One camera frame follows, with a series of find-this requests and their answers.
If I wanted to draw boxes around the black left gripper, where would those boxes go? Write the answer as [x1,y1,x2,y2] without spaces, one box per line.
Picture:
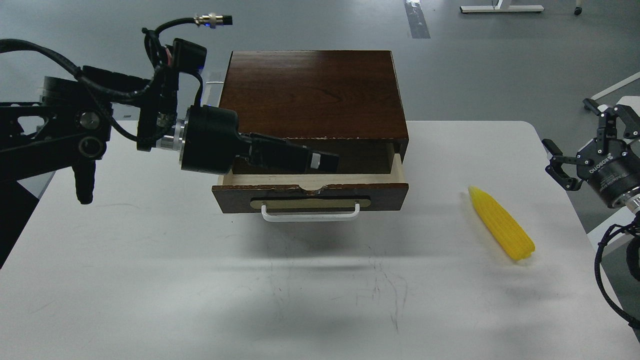
[180,105,339,174]

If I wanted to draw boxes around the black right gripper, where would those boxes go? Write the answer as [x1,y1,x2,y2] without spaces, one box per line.
[542,98,640,208]

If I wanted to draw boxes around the dark wooden drawer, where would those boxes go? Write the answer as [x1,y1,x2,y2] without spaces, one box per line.
[211,153,410,215]

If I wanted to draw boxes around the white drawer handle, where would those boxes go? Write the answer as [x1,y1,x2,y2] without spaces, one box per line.
[260,202,361,223]

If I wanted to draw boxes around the yellow corn cob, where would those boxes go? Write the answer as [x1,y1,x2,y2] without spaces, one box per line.
[467,186,536,261]

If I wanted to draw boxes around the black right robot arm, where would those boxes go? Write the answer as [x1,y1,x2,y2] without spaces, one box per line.
[542,98,640,331]

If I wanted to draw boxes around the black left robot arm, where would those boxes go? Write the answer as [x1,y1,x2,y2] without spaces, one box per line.
[0,13,339,263]

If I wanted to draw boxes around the dark wooden drawer cabinet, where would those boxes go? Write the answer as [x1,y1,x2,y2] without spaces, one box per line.
[218,50,409,174]

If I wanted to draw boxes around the white table leg base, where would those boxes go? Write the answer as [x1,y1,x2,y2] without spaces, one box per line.
[459,0,545,14]

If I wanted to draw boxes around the grey floor tape strip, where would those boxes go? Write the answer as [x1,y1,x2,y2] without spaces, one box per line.
[402,0,431,39]

